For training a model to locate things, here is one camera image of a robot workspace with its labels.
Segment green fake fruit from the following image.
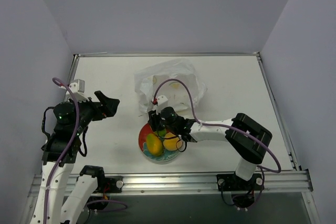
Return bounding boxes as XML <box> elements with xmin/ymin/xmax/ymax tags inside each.
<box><xmin>154</xmin><ymin>129</ymin><xmax>167</xmax><ymax>138</ymax></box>

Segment yellow fake fruit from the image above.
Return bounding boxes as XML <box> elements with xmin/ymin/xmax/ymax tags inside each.
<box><xmin>163</xmin><ymin>132</ymin><xmax>183</xmax><ymax>151</ymax></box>

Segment yellow green fake mango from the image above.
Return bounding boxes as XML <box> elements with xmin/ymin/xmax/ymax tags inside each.
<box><xmin>146</xmin><ymin>133</ymin><xmax>164</xmax><ymax>156</ymax></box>

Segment white plastic bag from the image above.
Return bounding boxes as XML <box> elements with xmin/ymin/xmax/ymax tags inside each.
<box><xmin>134</xmin><ymin>58</ymin><xmax>207</xmax><ymax>113</ymax></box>

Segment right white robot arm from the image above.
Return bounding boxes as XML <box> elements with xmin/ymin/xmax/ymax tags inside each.
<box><xmin>148</xmin><ymin>106</ymin><xmax>272</xmax><ymax>189</ymax></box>

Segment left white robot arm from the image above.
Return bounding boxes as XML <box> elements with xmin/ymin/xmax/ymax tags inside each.
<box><xmin>31</xmin><ymin>91</ymin><xmax>120</xmax><ymax>223</ymax></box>

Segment red plate blue flower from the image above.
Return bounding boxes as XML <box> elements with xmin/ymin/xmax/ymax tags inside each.
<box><xmin>138</xmin><ymin>123</ymin><xmax>185</xmax><ymax>164</ymax></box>

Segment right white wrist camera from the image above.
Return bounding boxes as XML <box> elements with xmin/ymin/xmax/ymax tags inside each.
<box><xmin>152</xmin><ymin>95</ymin><xmax>168</xmax><ymax>114</ymax></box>

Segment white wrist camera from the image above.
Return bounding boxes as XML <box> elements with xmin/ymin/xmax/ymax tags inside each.
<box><xmin>152</xmin><ymin>95</ymin><xmax>168</xmax><ymax>114</ymax></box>
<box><xmin>60</xmin><ymin>79</ymin><xmax>89</xmax><ymax>102</ymax></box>

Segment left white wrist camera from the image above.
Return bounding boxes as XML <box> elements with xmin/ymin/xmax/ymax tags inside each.
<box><xmin>60</xmin><ymin>79</ymin><xmax>89</xmax><ymax>102</ymax></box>

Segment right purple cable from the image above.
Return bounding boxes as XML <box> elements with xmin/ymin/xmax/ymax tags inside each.
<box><xmin>153</xmin><ymin>79</ymin><xmax>282</xmax><ymax>206</ymax></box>

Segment purple cable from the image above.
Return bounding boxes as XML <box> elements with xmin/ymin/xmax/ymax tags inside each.
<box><xmin>153</xmin><ymin>79</ymin><xmax>282</xmax><ymax>206</ymax></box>
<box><xmin>43</xmin><ymin>77</ymin><xmax>129</xmax><ymax>224</ymax></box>

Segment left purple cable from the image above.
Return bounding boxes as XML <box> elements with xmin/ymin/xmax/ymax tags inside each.
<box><xmin>43</xmin><ymin>77</ymin><xmax>129</xmax><ymax>224</ymax></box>

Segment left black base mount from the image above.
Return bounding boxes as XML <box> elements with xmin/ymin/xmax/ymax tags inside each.
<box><xmin>79</xmin><ymin>165</ymin><xmax>123</xmax><ymax>202</ymax></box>

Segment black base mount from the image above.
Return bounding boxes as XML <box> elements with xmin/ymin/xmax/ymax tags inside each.
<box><xmin>216</xmin><ymin>173</ymin><xmax>265</xmax><ymax>211</ymax></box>
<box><xmin>79</xmin><ymin>165</ymin><xmax>123</xmax><ymax>202</ymax></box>

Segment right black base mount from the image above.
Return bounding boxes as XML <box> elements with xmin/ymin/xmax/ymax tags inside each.
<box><xmin>216</xmin><ymin>173</ymin><xmax>265</xmax><ymax>211</ymax></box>

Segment aluminium front rail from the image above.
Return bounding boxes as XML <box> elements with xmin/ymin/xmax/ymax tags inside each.
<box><xmin>28</xmin><ymin>168</ymin><xmax>313</xmax><ymax>196</ymax></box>

